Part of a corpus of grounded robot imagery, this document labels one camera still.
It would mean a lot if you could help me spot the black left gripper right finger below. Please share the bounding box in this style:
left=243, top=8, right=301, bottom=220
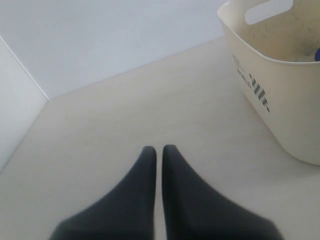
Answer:
left=161, top=145, right=283, bottom=240

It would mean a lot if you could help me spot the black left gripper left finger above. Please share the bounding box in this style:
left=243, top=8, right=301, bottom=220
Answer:
left=50, top=146, right=157, bottom=240

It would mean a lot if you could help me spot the cream plastic bin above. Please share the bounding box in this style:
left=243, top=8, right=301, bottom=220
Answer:
left=217, top=0, right=320, bottom=165

